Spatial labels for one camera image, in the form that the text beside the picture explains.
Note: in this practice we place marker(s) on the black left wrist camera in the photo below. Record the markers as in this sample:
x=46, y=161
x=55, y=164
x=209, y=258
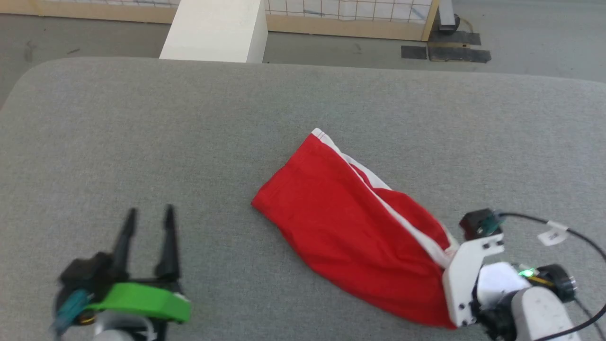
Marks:
x=85, y=274

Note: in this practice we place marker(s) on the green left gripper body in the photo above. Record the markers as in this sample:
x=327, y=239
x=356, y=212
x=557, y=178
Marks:
x=142, y=300

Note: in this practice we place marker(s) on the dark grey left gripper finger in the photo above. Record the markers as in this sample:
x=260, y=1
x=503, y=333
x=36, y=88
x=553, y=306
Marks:
x=124, y=246
x=168, y=246

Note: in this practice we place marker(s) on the red and white shorts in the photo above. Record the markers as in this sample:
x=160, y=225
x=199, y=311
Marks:
x=345, y=227

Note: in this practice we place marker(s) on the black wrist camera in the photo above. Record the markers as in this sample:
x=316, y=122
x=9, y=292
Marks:
x=476, y=223
x=85, y=274

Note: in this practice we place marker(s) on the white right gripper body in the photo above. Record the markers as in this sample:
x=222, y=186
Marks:
x=461, y=279

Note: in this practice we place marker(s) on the white rectangular box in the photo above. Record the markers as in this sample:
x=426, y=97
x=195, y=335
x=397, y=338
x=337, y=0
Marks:
x=218, y=28

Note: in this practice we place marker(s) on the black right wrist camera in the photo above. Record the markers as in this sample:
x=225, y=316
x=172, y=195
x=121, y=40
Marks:
x=476, y=223

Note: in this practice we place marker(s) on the grey metal stand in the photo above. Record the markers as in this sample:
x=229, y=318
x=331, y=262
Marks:
x=447, y=14

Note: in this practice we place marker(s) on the lemon print partition screen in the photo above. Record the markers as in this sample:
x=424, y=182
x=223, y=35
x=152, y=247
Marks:
x=341, y=19

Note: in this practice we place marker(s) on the grey fabric sofa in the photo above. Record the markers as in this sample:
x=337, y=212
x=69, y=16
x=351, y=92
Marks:
x=236, y=142

